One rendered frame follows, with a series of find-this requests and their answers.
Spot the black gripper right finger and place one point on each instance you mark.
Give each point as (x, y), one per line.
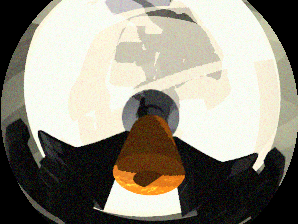
(204, 175)

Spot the orange knob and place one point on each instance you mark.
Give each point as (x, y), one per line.
(149, 162)

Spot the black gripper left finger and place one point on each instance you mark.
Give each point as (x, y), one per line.
(92, 165)

